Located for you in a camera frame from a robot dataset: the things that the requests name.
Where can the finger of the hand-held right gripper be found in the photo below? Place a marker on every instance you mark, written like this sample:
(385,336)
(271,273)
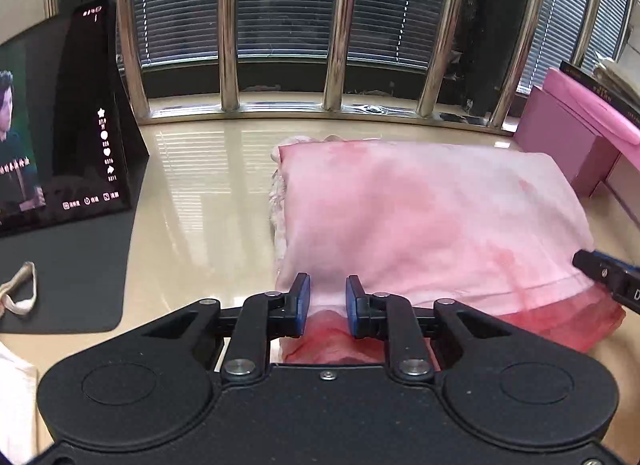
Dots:
(597,270)

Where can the pink storage case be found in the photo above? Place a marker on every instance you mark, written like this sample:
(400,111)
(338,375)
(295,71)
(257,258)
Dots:
(627,190)

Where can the cream white garment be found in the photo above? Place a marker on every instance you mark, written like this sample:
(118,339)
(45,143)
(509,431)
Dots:
(15,395)

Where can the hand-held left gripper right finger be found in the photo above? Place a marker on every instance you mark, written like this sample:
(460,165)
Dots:
(352,307)

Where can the tall pink box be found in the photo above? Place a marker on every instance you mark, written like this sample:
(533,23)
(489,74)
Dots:
(555,145)

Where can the folded pale pink lace cloth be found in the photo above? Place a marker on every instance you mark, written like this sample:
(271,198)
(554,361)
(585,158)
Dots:
(276,195)

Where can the flat black box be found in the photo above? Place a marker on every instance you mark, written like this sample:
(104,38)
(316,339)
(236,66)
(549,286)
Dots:
(585,74)

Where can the pink tie-dye garment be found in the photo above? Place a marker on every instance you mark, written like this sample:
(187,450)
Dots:
(425,215)

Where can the window blinds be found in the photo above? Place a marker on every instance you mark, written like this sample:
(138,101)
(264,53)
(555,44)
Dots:
(290,5)

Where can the tablet in black folio stand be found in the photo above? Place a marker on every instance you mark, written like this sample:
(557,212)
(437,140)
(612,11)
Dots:
(75,145)

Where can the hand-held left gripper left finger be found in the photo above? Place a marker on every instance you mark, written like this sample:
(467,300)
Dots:
(302,305)

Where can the metal window guard bars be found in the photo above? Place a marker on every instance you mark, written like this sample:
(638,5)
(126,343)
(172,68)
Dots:
(230,45)

